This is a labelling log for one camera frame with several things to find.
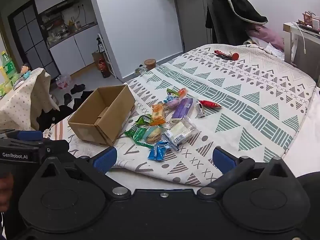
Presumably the floral tablecloth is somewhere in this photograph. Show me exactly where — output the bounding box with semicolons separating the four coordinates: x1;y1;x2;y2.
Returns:
0;67;60;130

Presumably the green snack packet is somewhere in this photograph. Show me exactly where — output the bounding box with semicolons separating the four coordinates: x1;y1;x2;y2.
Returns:
135;114;153;126
124;126;154;147

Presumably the white kitchen base cabinet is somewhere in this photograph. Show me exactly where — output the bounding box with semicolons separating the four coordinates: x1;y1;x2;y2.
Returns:
49;24;103;77

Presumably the cartoon figurine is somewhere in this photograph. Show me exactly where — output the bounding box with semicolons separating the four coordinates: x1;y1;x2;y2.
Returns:
15;63;32;85

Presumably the pack of water bottles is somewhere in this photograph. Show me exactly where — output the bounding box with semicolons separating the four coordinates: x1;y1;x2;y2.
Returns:
55;74;72;90

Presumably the cluttered kitchen counter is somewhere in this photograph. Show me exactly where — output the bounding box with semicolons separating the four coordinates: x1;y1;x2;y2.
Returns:
40;5;98;43

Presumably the patterned blanket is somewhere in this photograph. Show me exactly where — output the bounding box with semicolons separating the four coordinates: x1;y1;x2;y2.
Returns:
49;44;316;187

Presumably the white desk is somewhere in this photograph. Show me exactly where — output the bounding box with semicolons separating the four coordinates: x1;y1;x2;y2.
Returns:
283;21;320;80

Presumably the green orange candy packet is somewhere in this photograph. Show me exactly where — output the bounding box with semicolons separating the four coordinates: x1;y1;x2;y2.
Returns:
166;88;188;98

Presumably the black framed glass door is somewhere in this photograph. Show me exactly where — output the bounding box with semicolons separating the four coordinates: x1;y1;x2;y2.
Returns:
7;0;60;80

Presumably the key bunch with red tag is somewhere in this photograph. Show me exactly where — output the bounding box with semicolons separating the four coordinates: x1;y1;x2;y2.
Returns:
214;50;240;61

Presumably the blue snack packet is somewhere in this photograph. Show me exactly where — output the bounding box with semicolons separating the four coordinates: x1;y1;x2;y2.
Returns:
147;141;170;162

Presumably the black clothes pile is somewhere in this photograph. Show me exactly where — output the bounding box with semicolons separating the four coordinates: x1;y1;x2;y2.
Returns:
36;105;75;132

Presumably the black garment white stitching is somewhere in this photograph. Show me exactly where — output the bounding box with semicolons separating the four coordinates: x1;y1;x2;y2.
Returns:
72;91;94;110

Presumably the brown cardboard carton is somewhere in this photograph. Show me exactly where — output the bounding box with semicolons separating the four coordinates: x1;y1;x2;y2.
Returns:
92;51;105;69

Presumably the purple snack packet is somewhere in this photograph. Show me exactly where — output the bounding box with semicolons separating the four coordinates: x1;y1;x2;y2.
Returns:
171;97;194;124

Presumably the black jacket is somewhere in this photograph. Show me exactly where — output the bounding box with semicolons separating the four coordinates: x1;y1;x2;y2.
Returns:
205;0;268;43

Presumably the white cable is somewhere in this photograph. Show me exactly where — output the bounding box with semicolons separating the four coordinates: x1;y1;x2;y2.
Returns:
294;22;308;54

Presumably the green soda bottle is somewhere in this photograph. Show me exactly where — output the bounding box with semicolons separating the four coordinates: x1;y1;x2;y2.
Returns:
0;51;17;85

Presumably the clear teal cookie packet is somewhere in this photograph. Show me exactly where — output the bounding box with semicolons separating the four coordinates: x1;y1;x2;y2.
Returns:
142;126;167;144

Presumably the pink cloth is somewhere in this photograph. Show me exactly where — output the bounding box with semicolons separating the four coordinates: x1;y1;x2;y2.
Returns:
246;25;285;52

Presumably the white rack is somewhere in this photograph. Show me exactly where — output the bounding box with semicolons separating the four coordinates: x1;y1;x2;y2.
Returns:
97;33;118;78

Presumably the clear bread packet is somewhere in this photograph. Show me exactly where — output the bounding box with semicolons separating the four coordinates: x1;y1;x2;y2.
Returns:
162;119;200;152

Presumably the person's left hand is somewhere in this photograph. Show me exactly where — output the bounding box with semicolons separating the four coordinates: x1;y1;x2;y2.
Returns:
0;173;15;205

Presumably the paper noodle cup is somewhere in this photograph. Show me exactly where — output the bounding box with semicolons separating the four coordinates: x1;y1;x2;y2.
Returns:
144;59;157;71

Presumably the dark bottle red label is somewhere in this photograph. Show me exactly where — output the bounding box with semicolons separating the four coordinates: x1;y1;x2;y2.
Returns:
98;58;112;78

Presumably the red snack packet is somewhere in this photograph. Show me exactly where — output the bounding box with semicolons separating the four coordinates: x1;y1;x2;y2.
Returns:
199;100;222;109

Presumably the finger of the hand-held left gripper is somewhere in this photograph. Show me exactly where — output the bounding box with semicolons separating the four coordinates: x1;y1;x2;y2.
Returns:
0;129;43;142

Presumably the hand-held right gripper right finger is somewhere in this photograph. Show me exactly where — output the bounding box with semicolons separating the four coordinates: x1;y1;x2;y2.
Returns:
197;147;297;197

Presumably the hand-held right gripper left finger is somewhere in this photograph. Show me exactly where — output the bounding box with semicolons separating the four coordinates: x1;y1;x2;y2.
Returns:
34;146;132;198

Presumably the brown cardboard box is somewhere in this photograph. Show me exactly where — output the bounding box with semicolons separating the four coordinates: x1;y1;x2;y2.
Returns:
67;84;136;147

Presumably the grey door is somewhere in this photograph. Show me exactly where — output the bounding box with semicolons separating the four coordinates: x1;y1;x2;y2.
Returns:
172;0;228;53

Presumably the orange snack packet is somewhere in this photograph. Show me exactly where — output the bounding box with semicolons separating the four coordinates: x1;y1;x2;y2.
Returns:
149;104;166;126

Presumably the small silver snack packet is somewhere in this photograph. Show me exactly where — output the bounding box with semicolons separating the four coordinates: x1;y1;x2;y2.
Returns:
195;103;206;118

